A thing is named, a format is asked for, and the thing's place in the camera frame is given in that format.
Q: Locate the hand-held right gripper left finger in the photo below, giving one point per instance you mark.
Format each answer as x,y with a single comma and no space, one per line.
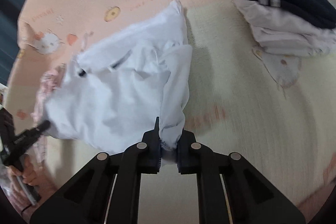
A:
151,145

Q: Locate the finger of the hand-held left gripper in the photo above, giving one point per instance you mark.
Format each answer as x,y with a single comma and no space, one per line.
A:
39,129

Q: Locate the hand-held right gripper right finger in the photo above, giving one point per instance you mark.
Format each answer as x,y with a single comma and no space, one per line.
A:
185,155

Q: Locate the white shirt with navy trim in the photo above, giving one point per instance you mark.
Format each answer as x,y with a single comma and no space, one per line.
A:
118,95

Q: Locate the person's left forearm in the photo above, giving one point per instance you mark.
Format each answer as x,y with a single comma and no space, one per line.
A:
11,200

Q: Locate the person's left hand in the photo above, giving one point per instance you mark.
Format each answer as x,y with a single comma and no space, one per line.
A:
31,172

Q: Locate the pink patterned garment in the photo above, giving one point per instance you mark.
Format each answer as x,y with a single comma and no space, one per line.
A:
50,79

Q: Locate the printed cartoon cat blanket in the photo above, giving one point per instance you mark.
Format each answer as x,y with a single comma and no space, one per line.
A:
236,108

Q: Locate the blue curtain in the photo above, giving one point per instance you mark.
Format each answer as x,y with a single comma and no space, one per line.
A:
13,16

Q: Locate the folded white garment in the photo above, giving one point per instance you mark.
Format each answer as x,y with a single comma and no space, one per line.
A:
283,35

